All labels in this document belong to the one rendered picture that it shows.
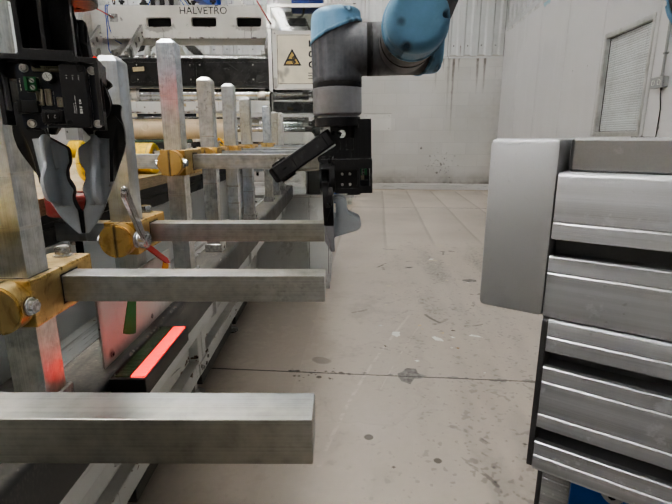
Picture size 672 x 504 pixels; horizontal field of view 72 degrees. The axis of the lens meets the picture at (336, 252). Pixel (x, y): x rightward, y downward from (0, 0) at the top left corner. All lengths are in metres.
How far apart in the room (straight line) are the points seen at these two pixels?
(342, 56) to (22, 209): 0.45
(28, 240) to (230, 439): 0.34
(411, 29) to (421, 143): 8.77
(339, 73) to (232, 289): 0.36
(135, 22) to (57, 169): 3.13
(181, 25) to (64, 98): 3.08
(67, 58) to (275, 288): 0.28
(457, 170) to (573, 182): 9.21
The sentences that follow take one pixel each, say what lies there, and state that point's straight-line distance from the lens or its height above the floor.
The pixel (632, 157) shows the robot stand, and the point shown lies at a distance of 0.26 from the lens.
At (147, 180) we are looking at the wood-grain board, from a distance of 1.25.
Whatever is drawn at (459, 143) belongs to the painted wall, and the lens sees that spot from 9.44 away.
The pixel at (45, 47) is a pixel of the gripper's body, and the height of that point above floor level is 1.06.
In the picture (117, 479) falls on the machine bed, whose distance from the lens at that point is 1.40.
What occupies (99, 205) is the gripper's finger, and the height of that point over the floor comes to 0.93.
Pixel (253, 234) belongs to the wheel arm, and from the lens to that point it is 0.76.
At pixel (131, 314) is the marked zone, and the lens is 0.75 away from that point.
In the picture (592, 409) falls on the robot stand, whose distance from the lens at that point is 0.28.
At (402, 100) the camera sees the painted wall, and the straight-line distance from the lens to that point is 9.34.
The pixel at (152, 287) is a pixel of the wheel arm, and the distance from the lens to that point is 0.55.
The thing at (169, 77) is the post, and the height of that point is 1.11.
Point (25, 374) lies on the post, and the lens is 0.60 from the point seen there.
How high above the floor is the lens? 0.99
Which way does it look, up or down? 14 degrees down
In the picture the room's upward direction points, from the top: straight up
